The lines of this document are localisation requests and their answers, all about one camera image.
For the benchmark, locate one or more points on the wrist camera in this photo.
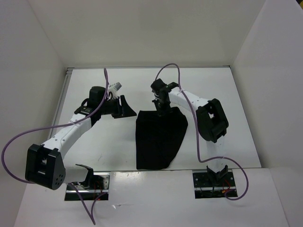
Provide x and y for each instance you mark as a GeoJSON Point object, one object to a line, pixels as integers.
{"type": "Point", "coordinates": [113, 91]}
{"type": "Point", "coordinates": [157, 85]}

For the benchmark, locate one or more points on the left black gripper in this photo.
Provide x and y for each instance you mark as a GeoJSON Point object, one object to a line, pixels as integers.
{"type": "Point", "coordinates": [123, 110]}

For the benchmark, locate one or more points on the base mounting plate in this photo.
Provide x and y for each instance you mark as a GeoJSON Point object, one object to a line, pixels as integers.
{"type": "Point", "coordinates": [204, 188]}
{"type": "Point", "coordinates": [89, 183]}

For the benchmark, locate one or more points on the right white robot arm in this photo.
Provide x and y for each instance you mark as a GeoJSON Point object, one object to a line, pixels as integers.
{"type": "Point", "coordinates": [210, 123]}

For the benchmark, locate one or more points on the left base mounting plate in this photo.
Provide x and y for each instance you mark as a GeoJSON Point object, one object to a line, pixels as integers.
{"type": "Point", "coordinates": [89, 183]}

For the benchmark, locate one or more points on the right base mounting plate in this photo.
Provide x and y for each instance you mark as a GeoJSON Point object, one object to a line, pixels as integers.
{"type": "Point", "coordinates": [204, 188]}

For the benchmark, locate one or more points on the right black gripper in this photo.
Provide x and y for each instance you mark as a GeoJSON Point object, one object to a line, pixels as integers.
{"type": "Point", "coordinates": [161, 112]}

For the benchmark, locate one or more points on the black skirt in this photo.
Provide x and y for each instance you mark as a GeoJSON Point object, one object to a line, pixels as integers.
{"type": "Point", "coordinates": [158, 138]}

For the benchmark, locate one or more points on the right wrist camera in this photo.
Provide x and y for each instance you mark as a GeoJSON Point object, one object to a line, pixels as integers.
{"type": "Point", "coordinates": [157, 85]}

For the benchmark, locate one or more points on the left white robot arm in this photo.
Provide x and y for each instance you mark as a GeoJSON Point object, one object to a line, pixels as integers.
{"type": "Point", "coordinates": [45, 165]}

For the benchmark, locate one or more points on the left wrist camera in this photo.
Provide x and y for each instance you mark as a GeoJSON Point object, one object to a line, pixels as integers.
{"type": "Point", "coordinates": [113, 91]}

